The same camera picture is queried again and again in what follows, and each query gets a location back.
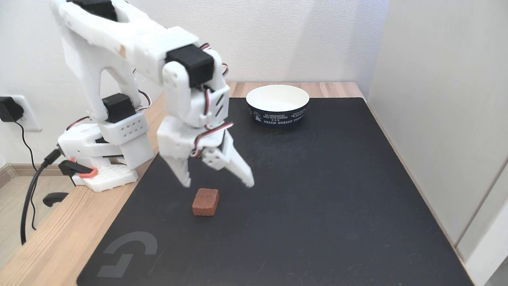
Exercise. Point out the brown toy block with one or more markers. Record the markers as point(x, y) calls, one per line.
point(205, 201)

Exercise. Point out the white paper bowl dark band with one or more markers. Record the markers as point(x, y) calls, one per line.
point(278, 113)

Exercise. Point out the black desk mat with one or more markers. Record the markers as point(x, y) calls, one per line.
point(297, 206)

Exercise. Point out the black orange table clamp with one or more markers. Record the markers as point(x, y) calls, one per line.
point(75, 169)

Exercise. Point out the black power adapter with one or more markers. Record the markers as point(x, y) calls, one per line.
point(8, 109)

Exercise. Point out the white cabinet door panel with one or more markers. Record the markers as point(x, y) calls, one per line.
point(436, 119)

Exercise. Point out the white wall outlet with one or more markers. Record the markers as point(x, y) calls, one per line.
point(32, 119)

